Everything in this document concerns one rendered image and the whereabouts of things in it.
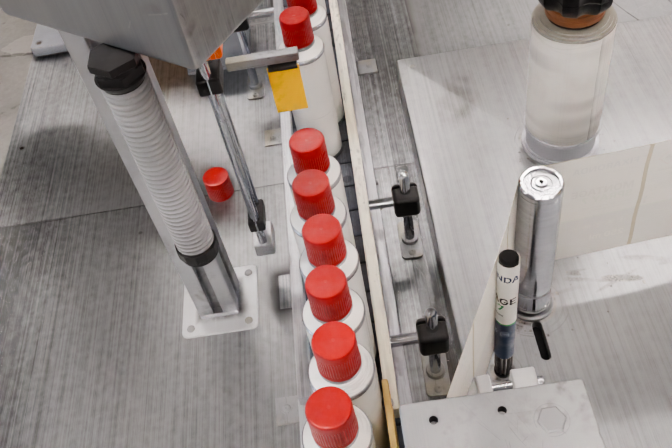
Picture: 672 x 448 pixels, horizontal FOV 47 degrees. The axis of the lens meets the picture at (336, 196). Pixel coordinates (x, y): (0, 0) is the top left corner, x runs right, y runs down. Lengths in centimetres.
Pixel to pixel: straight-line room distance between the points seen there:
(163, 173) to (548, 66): 44
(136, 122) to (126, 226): 52
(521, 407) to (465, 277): 38
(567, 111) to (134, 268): 54
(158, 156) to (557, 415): 31
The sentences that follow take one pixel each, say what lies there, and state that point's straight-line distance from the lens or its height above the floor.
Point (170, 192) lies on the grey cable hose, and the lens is 58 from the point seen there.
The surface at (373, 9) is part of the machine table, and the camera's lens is 128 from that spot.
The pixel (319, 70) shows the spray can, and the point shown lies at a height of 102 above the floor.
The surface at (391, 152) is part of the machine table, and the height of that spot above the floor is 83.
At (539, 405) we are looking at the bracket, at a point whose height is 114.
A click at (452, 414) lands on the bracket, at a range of 48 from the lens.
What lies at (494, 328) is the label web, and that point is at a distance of 72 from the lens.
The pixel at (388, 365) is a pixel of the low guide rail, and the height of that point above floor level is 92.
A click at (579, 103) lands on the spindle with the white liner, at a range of 88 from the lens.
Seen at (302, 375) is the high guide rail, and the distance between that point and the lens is 71.
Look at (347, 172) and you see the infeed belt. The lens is 95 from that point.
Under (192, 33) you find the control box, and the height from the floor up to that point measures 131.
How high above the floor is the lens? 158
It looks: 49 degrees down
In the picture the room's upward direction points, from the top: 12 degrees counter-clockwise
